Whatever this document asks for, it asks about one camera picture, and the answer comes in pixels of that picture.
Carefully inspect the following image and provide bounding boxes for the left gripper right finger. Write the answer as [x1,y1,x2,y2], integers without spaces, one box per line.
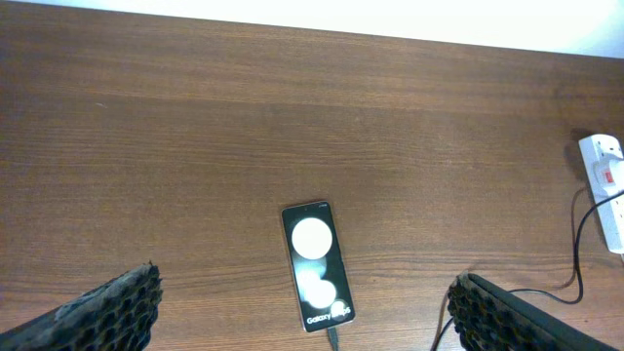
[448,273,614,351]

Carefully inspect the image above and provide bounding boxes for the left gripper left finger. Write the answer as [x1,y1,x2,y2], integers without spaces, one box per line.
[1,262,163,351]

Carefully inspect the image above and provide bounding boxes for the black charging cable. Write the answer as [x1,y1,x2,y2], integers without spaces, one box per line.
[326,187,624,351]

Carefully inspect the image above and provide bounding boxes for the black smartphone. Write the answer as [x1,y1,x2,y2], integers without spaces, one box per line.
[281,201,356,332]

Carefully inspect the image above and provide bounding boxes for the white USB charger plug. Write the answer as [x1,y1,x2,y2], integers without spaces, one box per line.
[593,156,623,197]

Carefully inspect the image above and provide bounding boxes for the white power strip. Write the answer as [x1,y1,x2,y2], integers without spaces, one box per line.
[578,134,623,254]

